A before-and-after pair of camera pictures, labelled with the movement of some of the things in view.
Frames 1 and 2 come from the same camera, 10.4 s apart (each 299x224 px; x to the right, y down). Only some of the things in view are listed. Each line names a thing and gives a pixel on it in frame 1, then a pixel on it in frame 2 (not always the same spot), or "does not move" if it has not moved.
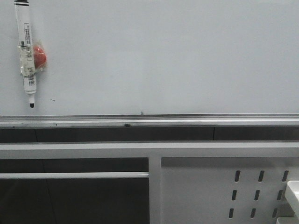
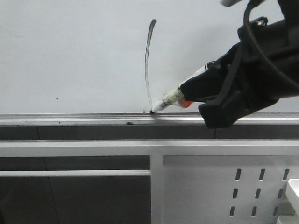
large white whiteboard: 106,57 does not move
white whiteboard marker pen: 23,23 → 175,98
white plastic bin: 293,187 does not move
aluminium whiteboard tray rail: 150,121 does not move
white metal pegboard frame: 190,182 does not move
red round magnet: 39,57 → 185,103
